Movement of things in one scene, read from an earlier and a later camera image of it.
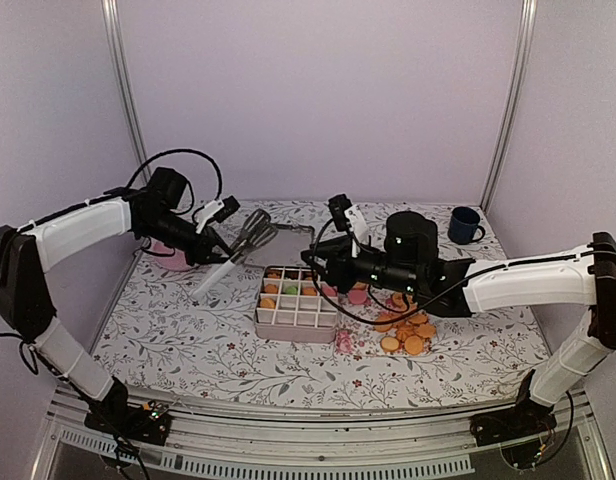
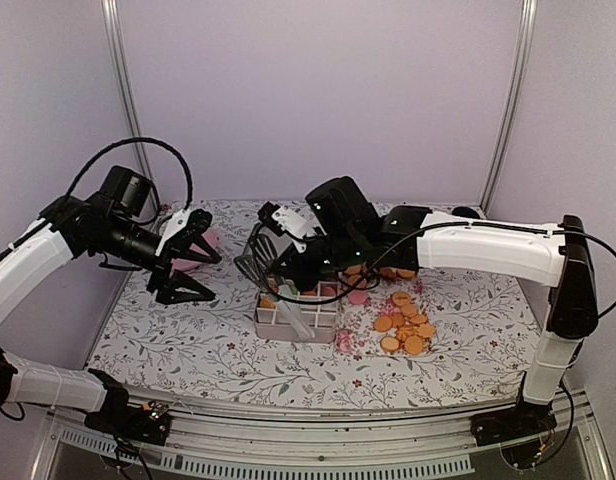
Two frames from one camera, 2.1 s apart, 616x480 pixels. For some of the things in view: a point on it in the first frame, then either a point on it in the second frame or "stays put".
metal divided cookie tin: x=294 y=306 stays put
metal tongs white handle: x=256 y=230 to x=257 y=263
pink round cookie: x=328 y=290 stays put
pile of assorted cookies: x=373 y=322 stays put
